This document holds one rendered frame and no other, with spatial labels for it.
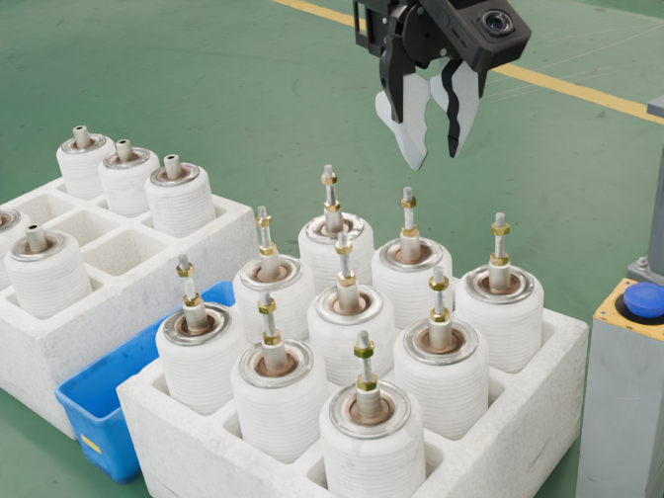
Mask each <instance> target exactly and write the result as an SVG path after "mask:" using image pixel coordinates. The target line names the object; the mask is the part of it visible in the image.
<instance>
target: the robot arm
mask: <svg viewBox="0 0 664 498"><path fill-rule="evenodd" d="M358 3H361V4H364V6H365V20H366V33H367V34H364V33H361V32H360V21H359V8H358ZM353 11H354V23H355V36H356V44H357V45H359V46H361V47H363V48H365V49H367V50H368V51H369V53H370V54H372V55H374V56H376V57H378V58H380V60H379V77H380V82H381V85H382V88H383V92H380V93H378V94H377V95H376V98H375V108H376V112H377V114H378V116H379V117H380V118H381V119H382V120H383V121H384V122H385V124H386V125H387V126H388V127H389V128H390V129H391V130H392V131H393V132H394V133H395V137H396V140H397V142H398V145H399V148H400V151H401V153H402V155H403V156H404V158H405V160H406V161H407V162H408V164H409V165H410V166H411V168H412V169H414V170H420V168H421V166H422V164H423V161H424V160H425V158H426V156H427V152H428V151H427V149H426V145H425V134H426V131H427V125H426V121H425V118H424V115H425V108H426V106H427V104H428V101H429V99H430V92H431V93H432V96H433V98H434V100H435V101H436V102H437V103H438V104H439V105H440V106H441V107H442V108H443V109H444V110H445V111H446V112H447V116H448V118H449V121H450V128H449V134H448V143H449V152H450V157H451V158H456V157H458V155H459V153H460V151H461V149H462V147H463V144H464V142H465V140H466V138H467V135H468V133H469V131H470V128H471V126H472V123H473V121H474V118H475V115H476V112H477V108H478V104H479V99H481V98H482V96H483V91H484V86H485V82H486V77H487V72H488V70H491V69H493V68H496V67H499V66H501V65H504V64H507V63H510V62H512V61H515V60H518V59H520V58H521V56H522V53H523V51H524V49H525V47H526V45H527V43H528V41H529V39H530V37H531V35H532V30H531V29H530V28H529V26H528V25H527V24H526V23H525V22H524V20H523V19H522V18H521V17H520V16H519V14H518V13H517V12H516V11H515V10H514V8H513V7H512V6H511V5H510V3H509V2H508V1H507V0H353ZM435 59H440V74H439V75H437V76H434V77H432V78H431V79H430V82H429V81H427V80H426V79H425V78H423V77H422V76H420V75H419V74H417V73H415V72H416V67H415V66H417V67H419V68H421V69H424V70H425V69H427V68H428V66H429V64H430V62H431V61H432V60H435Z"/></svg>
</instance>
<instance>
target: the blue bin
mask: <svg viewBox="0 0 664 498"><path fill-rule="evenodd" d="M199 295H200V296H201V299H202V300H203V301H204V302H215V303H219V304H221V305H225V306H227V307H231V306H232V305H234V304H235V303H236V300H235V295H234V290H233V282H231V281H227V280H222V281H218V282H216V283H214V284H213V285H211V286H210V287H208V288H207V289H205V290H203V291H201V292H200V293H199ZM182 307H183V304H181V305H180V306H178V307H177V308H175V309H174V310H172V311H170V312H169V313H167V314H166V315H164V316H163V317H161V318H160V319H158V320H157V321H155V322H153V323H152V324H150V325H149V326H147V327H146V328H144V329H143V330H141V331H140V332H138V333H136V334H135V335H133V336H132V337H130V338H129V339H127V340H126V341H124V342H123V343H121V344H119V345H118V346H116V347H115V348H114V349H113V350H111V351H110V352H108V353H107V354H105V355H103V356H102V357H100V358H99V359H97V360H96V361H94V362H93V363H91V364H89V365H88V366H86V367H85V368H83V369H82V370H80V371H79V372H77V373H75V374H73V375H72V376H70V377H69V378H67V379H66V380H64V381H63V382H61V383H60V384H59V385H58V386H57V387H56V388H55V390H54V395H55V398H56V400H57V401H58V402H59V404H61V405H62V406H63V408H64V410H65V412H66V415H67V417H68V419H69V421H70V424H71V426H72V428H73V430H74V433H75V435H76V437H77V439H78V442H79V444H80V446H81V449H82V451H83V453H84V455H85V457H86V459H88V460H89V461H91V462H92V463H93V464H94V465H96V466H97V467H98V468H100V469H101V470H102V471H104V472H105V473H106V474H107V475H109V476H110V478H112V479H113V480H114V481H115V482H117V483H118V484H120V485H127V484H130V483H131V482H133V481H134V480H135V479H137V478H138V477H139V476H140V475H141V474H142V470H141V467H140V464H139V460H138V457H137V454H136V451H135V448H134V445H133V442H132V438H131V435H130V432H129V429H128V426H127V423H126V420H125V415H124V412H123V409H122V406H121V403H120V400H119V397H118V393H117V387H118V386H119V385H121V384H122V383H123V382H125V381H126V380H128V379H129V378H131V377H132V376H133V375H137V374H139V373H140V372H141V371H142V369H144V368H145V367H147V366H148V365H149V364H151V363H152V362H154V361H155V360H157V359H158V358H159V357H160V356H159V352H158V349H157V345H156V334H157V332H158V330H159V328H160V326H161V324H162V323H163V322H164V321H165V320H166V319H167V318H168V317H169V316H170V315H171V314H172V313H173V312H175V311H176V310H178V309H180V308H182Z"/></svg>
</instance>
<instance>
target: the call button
mask: <svg viewBox="0 0 664 498"><path fill-rule="evenodd" d="M623 301H624V303H625V304H626V305H627V307H628V309H629V310H630V311H631V312H632V313H634V314H636V315H638V316H642V317H658V316H660V315H662V314H663V313H664V288H663V287H661V286H659V285H656V284H653V283H637V284H633V285H630V286H628V287H627V288H626V289H625V291H624V296H623Z"/></svg>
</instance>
